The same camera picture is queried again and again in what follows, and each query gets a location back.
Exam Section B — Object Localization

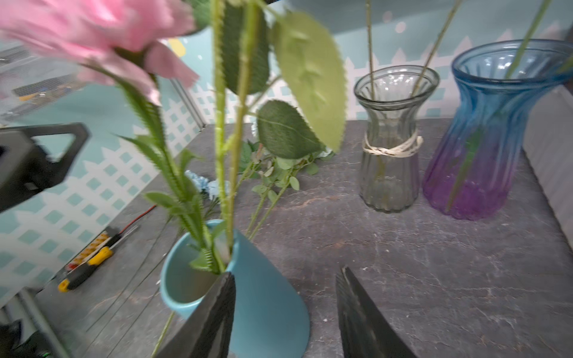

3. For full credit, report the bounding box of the double blue carnation stem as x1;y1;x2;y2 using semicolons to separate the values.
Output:
107;178;231;358

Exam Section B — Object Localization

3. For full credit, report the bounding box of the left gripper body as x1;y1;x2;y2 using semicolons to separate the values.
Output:
1;130;49;213

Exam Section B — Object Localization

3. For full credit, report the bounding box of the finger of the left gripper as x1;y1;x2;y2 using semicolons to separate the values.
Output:
16;122;90;190

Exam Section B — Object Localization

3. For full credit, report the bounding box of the teal ceramic vase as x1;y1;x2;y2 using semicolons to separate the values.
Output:
160;231;310;357

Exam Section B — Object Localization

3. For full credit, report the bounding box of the clear glass vase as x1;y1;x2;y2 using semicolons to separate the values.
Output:
354;65;440;213

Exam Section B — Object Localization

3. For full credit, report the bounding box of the magenta rose stem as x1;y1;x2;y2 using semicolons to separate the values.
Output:
191;1;347;208

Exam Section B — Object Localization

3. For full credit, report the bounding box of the pink carnation stem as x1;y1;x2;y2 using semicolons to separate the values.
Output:
1;1;222;274

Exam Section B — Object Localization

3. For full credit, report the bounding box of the brown lid storage box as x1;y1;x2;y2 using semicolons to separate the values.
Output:
523;86;572;246

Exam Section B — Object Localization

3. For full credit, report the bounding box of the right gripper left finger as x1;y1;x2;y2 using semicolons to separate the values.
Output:
158;272;236;358

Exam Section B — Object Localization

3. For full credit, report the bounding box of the pale blue flower stem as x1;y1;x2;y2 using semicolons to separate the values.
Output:
240;141;293;240

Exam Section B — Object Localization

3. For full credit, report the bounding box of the pink roses stem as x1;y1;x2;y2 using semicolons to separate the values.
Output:
365;1;463;99

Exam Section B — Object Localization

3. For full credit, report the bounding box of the purple glass vase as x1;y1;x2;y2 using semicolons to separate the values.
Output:
422;39;572;221

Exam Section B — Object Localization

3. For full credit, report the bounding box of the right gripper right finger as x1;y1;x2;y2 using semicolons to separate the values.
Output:
336;266;416;358

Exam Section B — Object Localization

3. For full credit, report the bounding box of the white flower stem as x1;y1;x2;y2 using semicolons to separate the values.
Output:
254;149;334;238

